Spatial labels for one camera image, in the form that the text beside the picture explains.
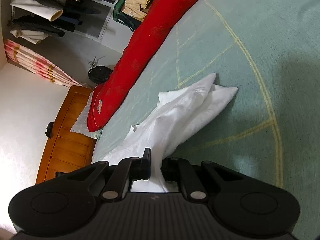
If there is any white long sleeve shirt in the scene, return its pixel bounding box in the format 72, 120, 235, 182
104, 73, 238, 192

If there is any wooden headboard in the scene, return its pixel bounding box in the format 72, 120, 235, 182
36, 86, 96, 184

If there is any grey checked pillow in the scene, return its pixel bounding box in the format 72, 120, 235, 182
70, 91, 102, 140

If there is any black object on headboard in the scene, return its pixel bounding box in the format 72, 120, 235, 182
45, 121, 54, 138

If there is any black backpack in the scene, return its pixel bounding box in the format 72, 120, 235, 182
88, 66, 113, 85

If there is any pink floral curtain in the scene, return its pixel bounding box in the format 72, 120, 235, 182
4, 40, 82, 87

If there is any green checked bed sheet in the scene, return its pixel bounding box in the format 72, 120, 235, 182
93, 0, 319, 239

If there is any green storage rack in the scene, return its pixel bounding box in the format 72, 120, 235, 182
113, 0, 141, 32

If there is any beige folded cloth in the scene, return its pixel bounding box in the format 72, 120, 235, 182
121, 0, 151, 22

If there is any red rolled quilt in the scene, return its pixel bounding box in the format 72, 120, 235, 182
87, 0, 198, 132

